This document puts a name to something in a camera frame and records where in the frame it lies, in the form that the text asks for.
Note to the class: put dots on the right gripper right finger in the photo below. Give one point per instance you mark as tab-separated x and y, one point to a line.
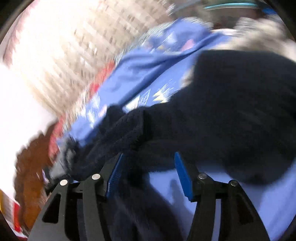
222	208

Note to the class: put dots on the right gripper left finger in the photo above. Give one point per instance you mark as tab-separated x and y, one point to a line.
74	211

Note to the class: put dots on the dark navy fluffy garment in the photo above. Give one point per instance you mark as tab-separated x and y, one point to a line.
238	113

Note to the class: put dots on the carved wooden headboard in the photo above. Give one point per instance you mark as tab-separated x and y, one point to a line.
29	181

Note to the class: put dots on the grey puffer jacket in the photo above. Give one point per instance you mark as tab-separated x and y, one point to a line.
64	161

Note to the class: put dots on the red floral quilt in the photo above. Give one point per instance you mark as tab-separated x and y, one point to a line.
72	113

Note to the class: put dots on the blue patterned bed sheet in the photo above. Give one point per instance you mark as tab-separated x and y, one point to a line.
151	74

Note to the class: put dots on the beige leaf pattern curtain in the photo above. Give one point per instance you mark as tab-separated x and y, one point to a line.
56	48

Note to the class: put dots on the white black patterned sweater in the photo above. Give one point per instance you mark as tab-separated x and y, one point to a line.
263	34

